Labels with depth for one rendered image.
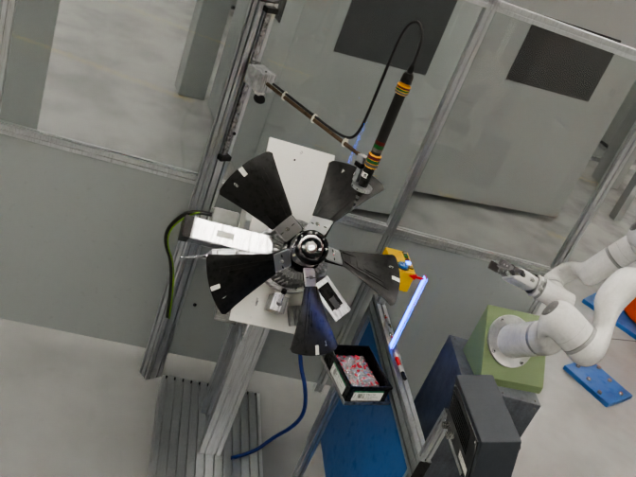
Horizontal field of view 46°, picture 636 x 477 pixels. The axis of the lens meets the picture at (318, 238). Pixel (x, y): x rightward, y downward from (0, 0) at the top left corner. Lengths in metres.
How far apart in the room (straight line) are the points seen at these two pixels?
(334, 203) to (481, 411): 0.90
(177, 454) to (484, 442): 1.56
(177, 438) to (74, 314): 0.77
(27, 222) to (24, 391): 0.71
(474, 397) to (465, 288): 1.55
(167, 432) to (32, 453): 0.53
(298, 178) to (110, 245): 0.99
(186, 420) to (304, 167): 1.24
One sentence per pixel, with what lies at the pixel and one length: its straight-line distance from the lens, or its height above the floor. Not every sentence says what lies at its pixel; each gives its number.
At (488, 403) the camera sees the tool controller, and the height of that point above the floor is 1.24.
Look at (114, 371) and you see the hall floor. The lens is 3.62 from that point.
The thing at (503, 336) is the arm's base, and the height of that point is 1.10.
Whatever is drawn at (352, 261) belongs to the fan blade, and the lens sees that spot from 2.57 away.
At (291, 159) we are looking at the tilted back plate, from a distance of 2.81.
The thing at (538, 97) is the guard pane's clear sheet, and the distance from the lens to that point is 3.30.
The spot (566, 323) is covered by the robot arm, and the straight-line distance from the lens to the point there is 2.46.
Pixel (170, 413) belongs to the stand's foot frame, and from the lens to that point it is 3.40.
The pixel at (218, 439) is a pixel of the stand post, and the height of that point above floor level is 0.17.
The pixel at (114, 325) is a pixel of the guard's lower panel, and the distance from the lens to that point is 3.63.
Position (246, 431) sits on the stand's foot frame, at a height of 0.08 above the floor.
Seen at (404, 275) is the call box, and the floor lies 1.05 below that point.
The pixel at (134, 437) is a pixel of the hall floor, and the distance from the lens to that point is 3.35.
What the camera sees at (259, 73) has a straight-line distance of 2.76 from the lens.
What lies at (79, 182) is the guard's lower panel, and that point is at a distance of 3.26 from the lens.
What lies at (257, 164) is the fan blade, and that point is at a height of 1.39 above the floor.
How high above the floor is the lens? 2.39
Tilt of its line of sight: 27 degrees down
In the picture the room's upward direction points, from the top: 22 degrees clockwise
